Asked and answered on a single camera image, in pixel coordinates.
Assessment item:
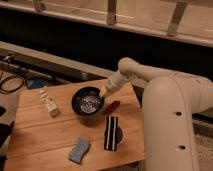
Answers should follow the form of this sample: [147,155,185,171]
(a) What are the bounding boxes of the black cable loop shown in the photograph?
[0,74,27,95]

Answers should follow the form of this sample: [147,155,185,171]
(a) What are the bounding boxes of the dark ceramic bowl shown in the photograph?
[71,87,105,116]

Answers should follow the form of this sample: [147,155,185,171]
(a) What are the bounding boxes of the dark round coaster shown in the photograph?
[117,127,124,145]

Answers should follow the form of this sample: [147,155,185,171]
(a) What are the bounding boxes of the white plastic bottle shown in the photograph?
[39,90,60,117]

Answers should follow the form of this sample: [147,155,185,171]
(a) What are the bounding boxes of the small red-brown object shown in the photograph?
[105,101,120,115]

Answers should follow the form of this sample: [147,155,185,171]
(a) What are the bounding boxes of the blue sponge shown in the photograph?
[68,138,90,164]

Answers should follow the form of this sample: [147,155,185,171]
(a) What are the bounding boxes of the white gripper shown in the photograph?
[99,71,128,98]

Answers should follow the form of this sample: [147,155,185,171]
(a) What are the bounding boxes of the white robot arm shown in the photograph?
[100,57,213,171]

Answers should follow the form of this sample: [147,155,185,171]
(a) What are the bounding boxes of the blue object behind table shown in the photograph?
[29,79,47,89]

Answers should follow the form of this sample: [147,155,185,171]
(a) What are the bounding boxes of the black white striped cloth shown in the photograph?
[104,116,118,151]

